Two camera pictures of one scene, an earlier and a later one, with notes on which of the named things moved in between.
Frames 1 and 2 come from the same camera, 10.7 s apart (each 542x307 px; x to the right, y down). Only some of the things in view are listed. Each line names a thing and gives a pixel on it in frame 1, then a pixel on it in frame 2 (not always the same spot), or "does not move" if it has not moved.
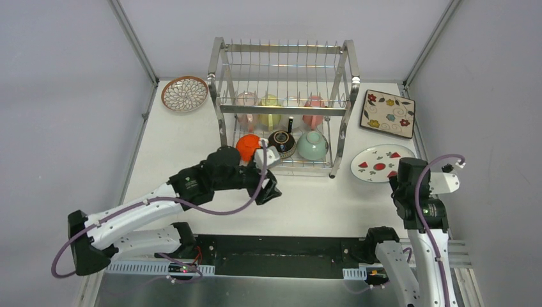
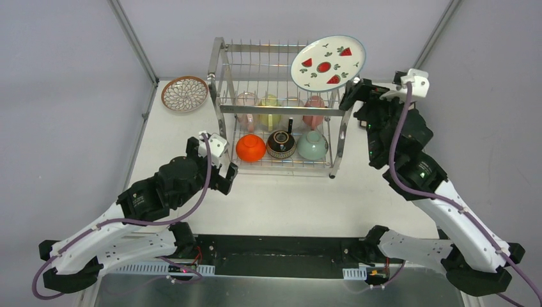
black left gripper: (266, 188) to (218, 176)
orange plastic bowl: (246, 144) does not move
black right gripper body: (394, 186) to (376, 112)
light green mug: (270, 120) does not move
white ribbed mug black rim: (292, 101) does not move
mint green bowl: (312, 145) does not move
